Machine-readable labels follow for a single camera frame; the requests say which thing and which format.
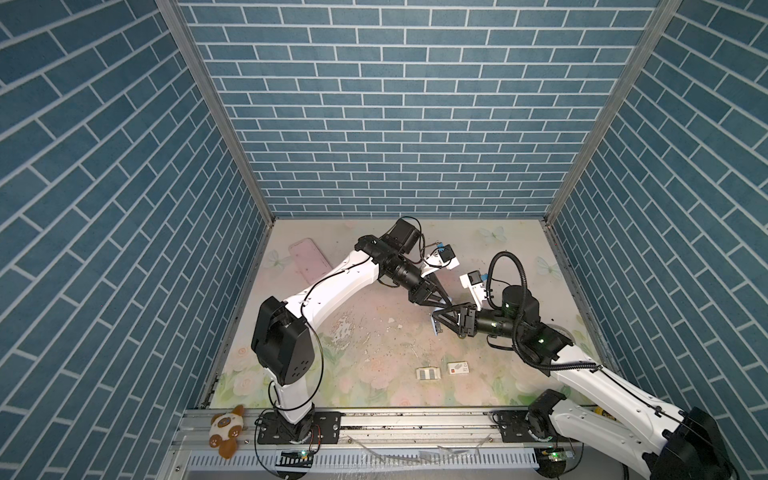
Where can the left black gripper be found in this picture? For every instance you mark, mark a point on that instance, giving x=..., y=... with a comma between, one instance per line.
x=424, y=288

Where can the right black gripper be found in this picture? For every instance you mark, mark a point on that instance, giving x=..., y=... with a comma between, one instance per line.
x=468, y=316

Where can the white staple box sleeve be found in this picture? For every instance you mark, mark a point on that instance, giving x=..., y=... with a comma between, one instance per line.
x=458, y=368

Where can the staple box tray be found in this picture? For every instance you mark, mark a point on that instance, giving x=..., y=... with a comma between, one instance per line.
x=428, y=373

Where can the light blue stapler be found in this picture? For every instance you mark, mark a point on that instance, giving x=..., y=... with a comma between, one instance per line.
x=437, y=328

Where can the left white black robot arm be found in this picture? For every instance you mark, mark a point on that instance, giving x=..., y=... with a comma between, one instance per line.
x=285, y=339

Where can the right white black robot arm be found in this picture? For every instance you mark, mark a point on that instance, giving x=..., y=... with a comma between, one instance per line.
x=656, y=439

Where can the brown white plush toy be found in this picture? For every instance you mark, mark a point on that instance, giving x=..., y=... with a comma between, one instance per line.
x=225, y=430

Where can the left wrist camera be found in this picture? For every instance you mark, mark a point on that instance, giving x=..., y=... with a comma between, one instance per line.
x=442, y=257

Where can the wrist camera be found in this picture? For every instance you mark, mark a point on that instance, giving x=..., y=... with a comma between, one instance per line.
x=442, y=257
x=475, y=283

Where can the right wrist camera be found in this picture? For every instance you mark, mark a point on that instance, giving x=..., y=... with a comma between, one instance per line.
x=475, y=283

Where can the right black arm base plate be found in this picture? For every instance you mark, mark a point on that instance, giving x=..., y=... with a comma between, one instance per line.
x=513, y=425

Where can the aluminium front rail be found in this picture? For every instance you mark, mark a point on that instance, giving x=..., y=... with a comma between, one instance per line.
x=397, y=428

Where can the white perforated cable duct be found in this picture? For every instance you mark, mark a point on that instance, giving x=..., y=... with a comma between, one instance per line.
x=358, y=460

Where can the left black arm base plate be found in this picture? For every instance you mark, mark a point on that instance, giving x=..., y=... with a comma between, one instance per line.
x=323, y=426

